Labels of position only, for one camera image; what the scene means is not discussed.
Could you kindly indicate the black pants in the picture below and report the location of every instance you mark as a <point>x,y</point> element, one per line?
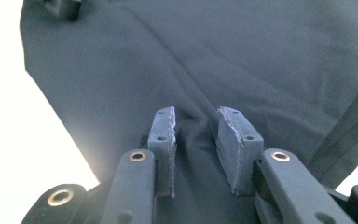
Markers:
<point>230,62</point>

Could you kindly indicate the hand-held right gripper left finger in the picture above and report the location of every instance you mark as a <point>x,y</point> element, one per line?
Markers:
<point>163,140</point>

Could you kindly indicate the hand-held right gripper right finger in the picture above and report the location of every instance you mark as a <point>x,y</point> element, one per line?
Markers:
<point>239,146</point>

